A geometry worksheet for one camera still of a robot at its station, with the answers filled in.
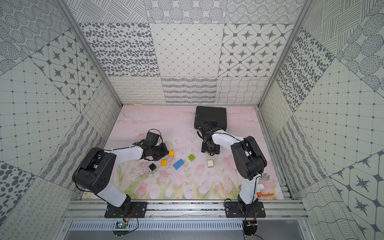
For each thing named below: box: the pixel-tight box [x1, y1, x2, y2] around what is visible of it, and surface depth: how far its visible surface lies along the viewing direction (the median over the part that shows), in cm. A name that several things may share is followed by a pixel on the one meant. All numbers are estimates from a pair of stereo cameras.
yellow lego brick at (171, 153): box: [168, 150, 176, 157], surface depth 95 cm
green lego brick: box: [188, 154, 196, 162], surface depth 94 cm
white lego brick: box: [207, 160, 214, 168], surface depth 88 cm
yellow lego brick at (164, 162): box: [161, 159, 168, 167], surface depth 91 cm
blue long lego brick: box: [173, 158, 185, 170], surface depth 90 cm
